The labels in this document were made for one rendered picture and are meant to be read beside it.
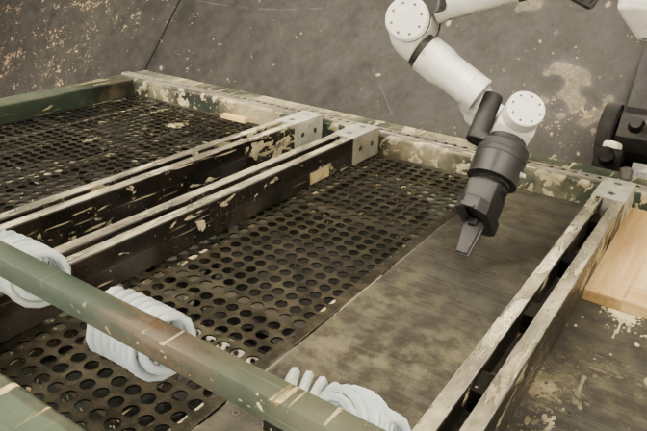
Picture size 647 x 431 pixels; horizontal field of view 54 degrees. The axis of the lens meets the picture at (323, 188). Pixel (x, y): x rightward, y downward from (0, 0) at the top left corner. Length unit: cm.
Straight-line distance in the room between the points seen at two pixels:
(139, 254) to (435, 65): 60
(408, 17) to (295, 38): 193
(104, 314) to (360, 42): 247
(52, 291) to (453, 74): 81
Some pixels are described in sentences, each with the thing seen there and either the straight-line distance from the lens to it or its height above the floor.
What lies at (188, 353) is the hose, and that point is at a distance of 45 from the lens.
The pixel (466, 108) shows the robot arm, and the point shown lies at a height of 125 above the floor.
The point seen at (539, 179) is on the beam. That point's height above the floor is 90.
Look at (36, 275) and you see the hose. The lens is 56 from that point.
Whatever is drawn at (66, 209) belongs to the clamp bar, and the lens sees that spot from 116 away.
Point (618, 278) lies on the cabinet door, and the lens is 115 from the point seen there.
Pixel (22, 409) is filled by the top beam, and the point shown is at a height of 188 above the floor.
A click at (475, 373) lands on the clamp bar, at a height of 157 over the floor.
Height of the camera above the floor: 231
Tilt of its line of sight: 59 degrees down
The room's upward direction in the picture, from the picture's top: 60 degrees counter-clockwise
